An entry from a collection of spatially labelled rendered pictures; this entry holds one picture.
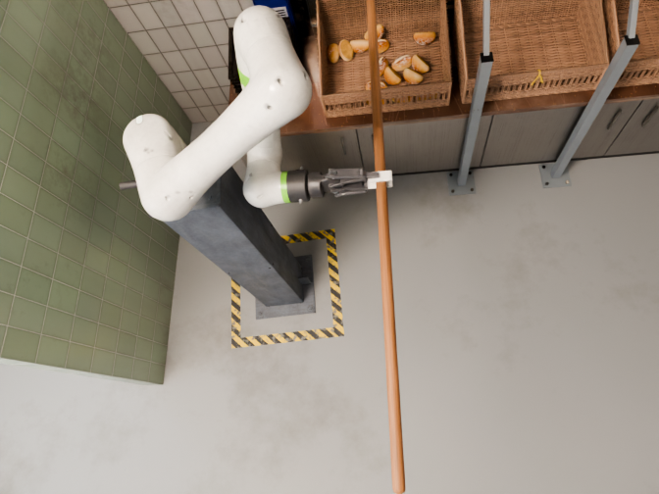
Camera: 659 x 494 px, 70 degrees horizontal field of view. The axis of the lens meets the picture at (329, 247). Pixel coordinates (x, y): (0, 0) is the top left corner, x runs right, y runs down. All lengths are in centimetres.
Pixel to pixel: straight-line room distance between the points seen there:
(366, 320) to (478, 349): 55
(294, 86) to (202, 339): 184
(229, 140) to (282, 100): 16
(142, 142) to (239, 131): 31
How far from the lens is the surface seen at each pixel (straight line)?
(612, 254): 269
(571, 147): 253
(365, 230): 257
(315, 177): 135
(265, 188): 136
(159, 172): 121
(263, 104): 102
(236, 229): 159
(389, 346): 121
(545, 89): 228
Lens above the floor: 237
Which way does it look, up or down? 67 degrees down
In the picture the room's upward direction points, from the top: 25 degrees counter-clockwise
